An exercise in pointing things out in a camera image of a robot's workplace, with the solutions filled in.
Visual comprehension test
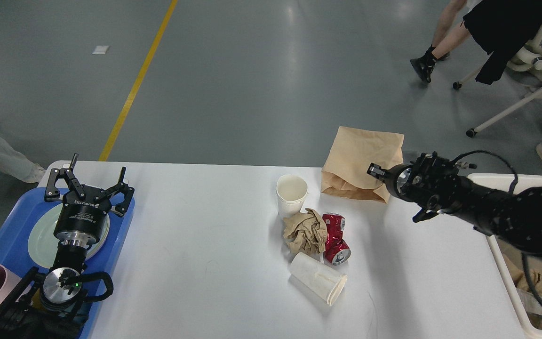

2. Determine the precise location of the crushed red soda can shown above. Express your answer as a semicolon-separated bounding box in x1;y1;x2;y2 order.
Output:
322;213;352;266

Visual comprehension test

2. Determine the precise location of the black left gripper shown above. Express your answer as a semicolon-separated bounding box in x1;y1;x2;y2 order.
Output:
43;153;135;247

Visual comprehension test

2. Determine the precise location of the person in white shirt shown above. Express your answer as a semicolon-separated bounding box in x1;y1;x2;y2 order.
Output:
410;0;470;83

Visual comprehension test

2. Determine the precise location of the light green plate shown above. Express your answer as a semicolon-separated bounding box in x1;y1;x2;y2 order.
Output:
27;205;110;270

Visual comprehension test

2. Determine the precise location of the lying white paper cup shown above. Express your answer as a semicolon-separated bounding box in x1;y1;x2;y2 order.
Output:
289;252;348;306

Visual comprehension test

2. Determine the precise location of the brown napkin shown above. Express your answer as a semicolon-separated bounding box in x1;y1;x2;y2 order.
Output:
512;269;542;295
283;208;328;255

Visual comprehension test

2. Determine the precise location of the person in grey trousers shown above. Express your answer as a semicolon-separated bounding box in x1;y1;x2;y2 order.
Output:
0;137;46;183

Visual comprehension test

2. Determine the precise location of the beige plastic bin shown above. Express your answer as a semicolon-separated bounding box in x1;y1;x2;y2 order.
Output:
468;173;542;339

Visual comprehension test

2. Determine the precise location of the upright white paper cup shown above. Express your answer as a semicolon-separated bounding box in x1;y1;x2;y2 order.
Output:
276;175;308;218

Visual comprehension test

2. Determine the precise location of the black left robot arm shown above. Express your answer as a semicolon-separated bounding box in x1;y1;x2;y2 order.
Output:
0;156;134;339

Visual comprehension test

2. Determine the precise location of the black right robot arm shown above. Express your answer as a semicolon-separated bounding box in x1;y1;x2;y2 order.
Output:
367;152;542;280

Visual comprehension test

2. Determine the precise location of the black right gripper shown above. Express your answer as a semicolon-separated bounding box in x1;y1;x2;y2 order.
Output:
367;163;416;202

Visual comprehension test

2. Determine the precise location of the dark green mug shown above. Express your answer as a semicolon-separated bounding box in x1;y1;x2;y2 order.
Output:
32;288;44;310

